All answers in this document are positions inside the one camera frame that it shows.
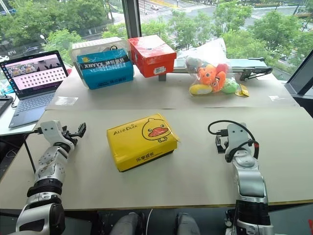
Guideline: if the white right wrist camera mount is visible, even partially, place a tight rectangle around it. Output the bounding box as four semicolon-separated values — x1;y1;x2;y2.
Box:
224;123;248;157

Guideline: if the yellow duck box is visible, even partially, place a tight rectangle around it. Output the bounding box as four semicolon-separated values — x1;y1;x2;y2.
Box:
106;113;181;173

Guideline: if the orange fish plush toy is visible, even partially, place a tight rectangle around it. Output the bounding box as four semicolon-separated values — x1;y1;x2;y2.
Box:
197;64;217;86

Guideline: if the yellow plush toy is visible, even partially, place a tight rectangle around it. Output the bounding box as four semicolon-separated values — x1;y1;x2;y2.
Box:
189;84;212;96

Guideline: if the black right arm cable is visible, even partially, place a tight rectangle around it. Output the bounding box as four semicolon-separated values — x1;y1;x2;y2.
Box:
207;119;260;163

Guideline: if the small orange clownfish plush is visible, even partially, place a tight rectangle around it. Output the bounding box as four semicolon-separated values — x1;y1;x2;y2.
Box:
210;70;227;93

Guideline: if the black tablet device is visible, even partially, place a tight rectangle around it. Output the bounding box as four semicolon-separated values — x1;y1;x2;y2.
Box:
0;94;14;117

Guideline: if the blue box in plastic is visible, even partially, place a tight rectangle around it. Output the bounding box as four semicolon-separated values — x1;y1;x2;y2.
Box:
70;36;130;88

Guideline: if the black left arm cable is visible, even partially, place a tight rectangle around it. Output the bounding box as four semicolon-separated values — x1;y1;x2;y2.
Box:
22;127;43;175

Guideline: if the green plush toy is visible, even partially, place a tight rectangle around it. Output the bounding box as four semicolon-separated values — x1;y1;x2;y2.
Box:
221;78;240;94

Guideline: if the red orange box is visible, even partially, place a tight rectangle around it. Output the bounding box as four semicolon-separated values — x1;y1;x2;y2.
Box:
127;34;178;78

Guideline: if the grey rounded robot knee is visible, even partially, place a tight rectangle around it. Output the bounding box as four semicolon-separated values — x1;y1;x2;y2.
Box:
175;212;201;235
109;211;145;235

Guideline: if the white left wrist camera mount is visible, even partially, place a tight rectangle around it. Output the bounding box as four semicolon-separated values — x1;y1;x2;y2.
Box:
40;120;76;153

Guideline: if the dark brown plush toy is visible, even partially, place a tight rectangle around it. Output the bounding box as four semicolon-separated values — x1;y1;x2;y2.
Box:
185;56;208;74

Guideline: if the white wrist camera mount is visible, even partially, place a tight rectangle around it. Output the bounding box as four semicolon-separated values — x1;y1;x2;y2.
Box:
224;123;248;157
40;120;76;153

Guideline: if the dark window frame pillar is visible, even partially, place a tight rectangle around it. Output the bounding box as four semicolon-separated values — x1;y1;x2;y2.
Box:
121;0;143;41

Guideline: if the grey open laptop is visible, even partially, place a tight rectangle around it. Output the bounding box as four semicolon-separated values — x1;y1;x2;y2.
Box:
0;50;70;129

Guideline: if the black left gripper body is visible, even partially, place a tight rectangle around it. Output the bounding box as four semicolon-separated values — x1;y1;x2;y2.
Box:
60;125;79;146

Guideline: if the clear plastic toy bag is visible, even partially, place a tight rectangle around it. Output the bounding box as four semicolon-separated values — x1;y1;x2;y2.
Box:
184;38;250;98

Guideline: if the thin white cable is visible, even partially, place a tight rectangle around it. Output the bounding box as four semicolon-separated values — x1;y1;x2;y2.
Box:
146;208;154;235

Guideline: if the black monitor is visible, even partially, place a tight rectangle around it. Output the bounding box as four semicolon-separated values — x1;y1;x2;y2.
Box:
285;48;313;96

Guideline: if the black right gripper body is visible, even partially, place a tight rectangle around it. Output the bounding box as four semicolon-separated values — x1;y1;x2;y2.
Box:
215;135;229;154

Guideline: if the grey conveyor belt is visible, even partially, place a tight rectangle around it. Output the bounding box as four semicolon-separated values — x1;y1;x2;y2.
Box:
173;57;273;82

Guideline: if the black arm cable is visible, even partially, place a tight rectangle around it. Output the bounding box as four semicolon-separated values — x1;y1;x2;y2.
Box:
207;119;260;163
22;127;43;175

